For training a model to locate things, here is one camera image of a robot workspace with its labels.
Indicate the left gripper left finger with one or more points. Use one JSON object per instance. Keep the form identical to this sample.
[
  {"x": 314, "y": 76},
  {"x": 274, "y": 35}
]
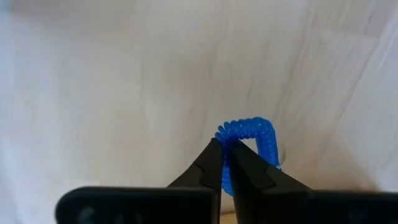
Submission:
[{"x": 208, "y": 174}]

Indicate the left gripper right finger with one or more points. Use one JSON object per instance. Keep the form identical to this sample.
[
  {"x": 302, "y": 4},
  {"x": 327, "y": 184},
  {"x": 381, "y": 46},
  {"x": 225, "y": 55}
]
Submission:
[{"x": 248, "y": 174}]

